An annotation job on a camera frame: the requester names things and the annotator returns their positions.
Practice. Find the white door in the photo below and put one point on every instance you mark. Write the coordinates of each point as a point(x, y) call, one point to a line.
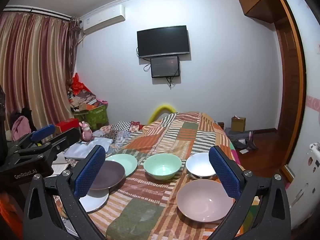
point(307, 120)

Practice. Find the pink garment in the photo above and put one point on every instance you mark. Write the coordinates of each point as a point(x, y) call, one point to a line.
point(21, 128)

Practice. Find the light blue cloth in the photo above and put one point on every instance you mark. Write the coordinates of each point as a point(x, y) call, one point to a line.
point(100, 146)

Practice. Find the wooden door frame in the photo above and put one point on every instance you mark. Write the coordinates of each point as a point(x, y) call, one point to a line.
point(291, 80)

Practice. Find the cardboard box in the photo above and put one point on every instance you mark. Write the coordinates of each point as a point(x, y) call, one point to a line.
point(238, 125)

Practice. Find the checkered cloth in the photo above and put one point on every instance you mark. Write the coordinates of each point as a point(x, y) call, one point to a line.
point(121, 125)

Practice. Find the stack of papers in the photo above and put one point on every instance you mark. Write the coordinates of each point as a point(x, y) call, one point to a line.
point(60, 166)

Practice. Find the wooden overhead cabinet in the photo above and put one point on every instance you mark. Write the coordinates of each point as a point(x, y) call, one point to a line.
point(260, 0)

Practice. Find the pink plush rabbit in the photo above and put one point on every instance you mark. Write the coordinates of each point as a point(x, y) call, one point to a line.
point(86, 131)

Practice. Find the red plastic bag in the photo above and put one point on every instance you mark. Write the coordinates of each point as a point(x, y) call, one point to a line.
point(78, 85)

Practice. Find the striped patchwork blanket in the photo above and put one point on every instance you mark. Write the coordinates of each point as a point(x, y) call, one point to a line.
point(175, 135)

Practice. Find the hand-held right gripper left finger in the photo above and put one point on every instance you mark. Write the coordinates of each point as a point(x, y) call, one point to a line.
point(90, 173)

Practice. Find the pink bowl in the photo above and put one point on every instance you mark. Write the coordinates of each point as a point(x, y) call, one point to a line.
point(203, 200)

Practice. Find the curtain rail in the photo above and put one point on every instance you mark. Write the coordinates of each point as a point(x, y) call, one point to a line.
point(37, 12)

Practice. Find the small black wall monitor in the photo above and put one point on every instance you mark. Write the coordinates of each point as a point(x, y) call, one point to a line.
point(165, 66)

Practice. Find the black garment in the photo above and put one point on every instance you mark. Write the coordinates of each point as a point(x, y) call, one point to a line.
point(25, 112)

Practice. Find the white plate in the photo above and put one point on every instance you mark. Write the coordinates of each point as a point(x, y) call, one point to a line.
point(96, 200)

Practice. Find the red box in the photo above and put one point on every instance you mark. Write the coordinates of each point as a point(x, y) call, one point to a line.
point(67, 125)

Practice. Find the red patterned cloth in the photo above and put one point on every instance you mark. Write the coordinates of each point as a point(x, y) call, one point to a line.
point(134, 126)

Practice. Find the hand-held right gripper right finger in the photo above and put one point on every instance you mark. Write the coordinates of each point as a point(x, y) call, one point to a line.
point(223, 173)

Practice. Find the yellow foam tube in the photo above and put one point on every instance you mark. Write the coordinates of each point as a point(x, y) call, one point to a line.
point(160, 108)

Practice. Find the green bowl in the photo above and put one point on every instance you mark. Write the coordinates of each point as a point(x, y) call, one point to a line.
point(162, 166)

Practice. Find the black wall television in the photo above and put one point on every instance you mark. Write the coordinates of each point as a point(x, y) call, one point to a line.
point(162, 41)

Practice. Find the white bowl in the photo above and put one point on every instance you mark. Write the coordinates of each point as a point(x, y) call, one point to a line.
point(200, 166)

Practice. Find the white air conditioner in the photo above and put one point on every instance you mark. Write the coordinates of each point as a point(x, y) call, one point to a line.
point(103, 20)

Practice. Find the purple plate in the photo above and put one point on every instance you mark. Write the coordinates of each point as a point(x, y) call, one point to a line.
point(110, 175)

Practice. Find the green plate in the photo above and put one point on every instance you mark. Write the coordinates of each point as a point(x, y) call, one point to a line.
point(126, 161)

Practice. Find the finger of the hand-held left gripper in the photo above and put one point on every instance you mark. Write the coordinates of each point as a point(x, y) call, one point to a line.
point(43, 132)
point(67, 138)

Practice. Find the striped brown curtain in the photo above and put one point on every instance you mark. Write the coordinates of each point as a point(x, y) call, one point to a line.
point(32, 67)

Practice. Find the green storage box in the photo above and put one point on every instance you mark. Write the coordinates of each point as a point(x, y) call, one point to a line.
point(96, 118)

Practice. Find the grey bag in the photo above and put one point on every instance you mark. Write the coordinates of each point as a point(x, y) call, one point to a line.
point(240, 138)

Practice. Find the orange cloth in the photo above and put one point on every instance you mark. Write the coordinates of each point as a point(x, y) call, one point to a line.
point(10, 212)

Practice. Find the white paper scrap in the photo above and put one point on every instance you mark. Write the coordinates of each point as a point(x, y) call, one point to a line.
point(244, 151)

